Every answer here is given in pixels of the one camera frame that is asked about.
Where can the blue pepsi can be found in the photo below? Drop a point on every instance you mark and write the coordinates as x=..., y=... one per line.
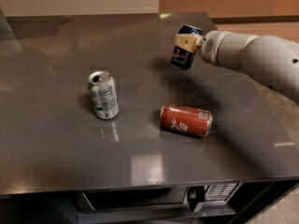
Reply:
x=181, y=58

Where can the red coca-cola can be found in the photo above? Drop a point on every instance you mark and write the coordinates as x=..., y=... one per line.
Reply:
x=185, y=119

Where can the silver green soda can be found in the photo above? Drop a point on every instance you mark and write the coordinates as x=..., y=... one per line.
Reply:
x=103, y=94

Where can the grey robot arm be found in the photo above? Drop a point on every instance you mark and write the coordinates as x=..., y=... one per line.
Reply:
x=270, y=60

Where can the microwave oven under table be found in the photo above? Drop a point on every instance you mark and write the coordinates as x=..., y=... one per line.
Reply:
x=194, y=198

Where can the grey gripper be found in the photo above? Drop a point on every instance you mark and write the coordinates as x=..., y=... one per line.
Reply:
x=209, y=49

